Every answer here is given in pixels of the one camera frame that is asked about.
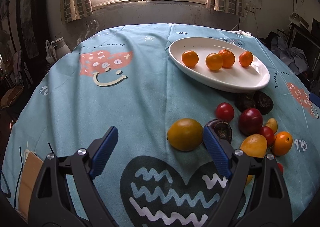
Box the white oval plate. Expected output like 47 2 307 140
169 37 270 92

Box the light blue printed tablecloth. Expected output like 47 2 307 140
1 24 319 226

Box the green-orange small fruit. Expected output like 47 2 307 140
167 118 203 152

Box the small orange kumquat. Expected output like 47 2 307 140
272 131 293 157

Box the yellow fruit behind oranges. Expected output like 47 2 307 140
265 118 278 134

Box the small rough tangerine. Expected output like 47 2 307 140
239 51 254 68

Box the red plum front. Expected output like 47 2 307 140
277 163 284 174

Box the wall power socket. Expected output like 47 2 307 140
246 3 257 13

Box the yellow-orange round fruit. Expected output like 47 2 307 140
239 134 268 185

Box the smooth orange with stem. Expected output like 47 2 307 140
181 50 199 68

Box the large dark red plum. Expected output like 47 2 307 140
238 108 263 136

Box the dark framed picture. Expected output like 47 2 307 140
16 0 39 59

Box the large rough tangerine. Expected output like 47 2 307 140
218 49 235 69

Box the small red plum back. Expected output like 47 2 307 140
215 102 234 122

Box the dark purple passion fruit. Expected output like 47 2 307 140
206 119 233 144

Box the white kettle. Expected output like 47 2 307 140
46 37 71 65

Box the pile of grey clothes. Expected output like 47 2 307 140
259 32 319 81

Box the red plum middle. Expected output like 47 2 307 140
258 126 274 146

